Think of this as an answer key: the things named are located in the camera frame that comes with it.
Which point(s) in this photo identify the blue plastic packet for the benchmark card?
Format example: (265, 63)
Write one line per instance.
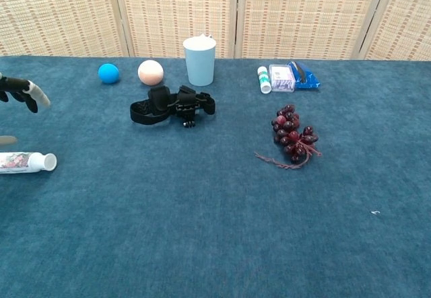
(309, 79)

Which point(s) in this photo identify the blue felt table cloth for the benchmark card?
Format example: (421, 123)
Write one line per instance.
(202, 227)

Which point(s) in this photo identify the peach pink ball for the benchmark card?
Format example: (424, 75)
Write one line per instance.
(150, 72)

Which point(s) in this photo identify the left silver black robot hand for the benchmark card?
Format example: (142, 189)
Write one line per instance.
(32, 91)

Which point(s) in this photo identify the woven bamboo folding screen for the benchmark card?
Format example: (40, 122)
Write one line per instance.
(168, 12)

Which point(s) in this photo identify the dark red grape bunch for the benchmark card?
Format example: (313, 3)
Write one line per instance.
(291, 133)

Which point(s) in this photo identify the clear box with purple label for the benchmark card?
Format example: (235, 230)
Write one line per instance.
(282, 77)

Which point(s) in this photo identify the white floral toothpaste tube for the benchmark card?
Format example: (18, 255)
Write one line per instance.
(27, 162)

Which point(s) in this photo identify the white green glue stick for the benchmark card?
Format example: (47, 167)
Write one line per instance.
(264, 79)

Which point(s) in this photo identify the blue ball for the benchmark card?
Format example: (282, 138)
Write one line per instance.
(108, 73)

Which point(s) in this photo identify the light blue plastic cup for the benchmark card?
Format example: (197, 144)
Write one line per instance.
(199, 62)

